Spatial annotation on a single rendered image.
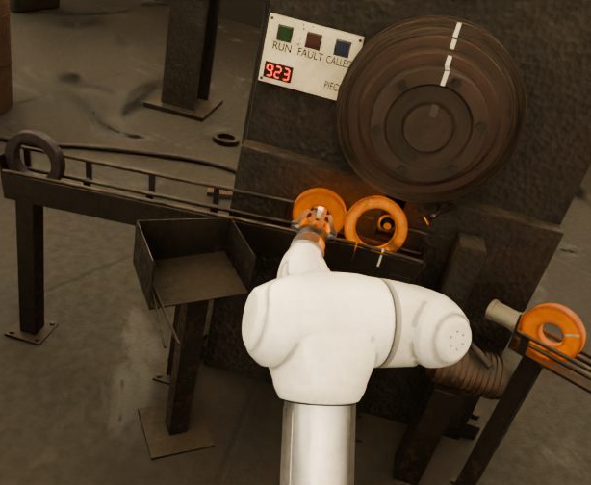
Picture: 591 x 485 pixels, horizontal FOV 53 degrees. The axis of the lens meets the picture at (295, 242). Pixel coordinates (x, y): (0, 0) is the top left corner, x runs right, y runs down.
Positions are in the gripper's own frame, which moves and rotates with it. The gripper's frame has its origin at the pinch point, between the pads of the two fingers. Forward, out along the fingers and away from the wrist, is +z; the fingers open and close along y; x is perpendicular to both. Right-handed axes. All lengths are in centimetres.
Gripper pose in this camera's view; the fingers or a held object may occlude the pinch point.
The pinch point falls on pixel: (321, 209)
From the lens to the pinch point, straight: 169.1
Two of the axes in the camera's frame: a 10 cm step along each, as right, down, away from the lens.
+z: 1.9, -5.1, 8.4
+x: 1.9, -8.2, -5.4
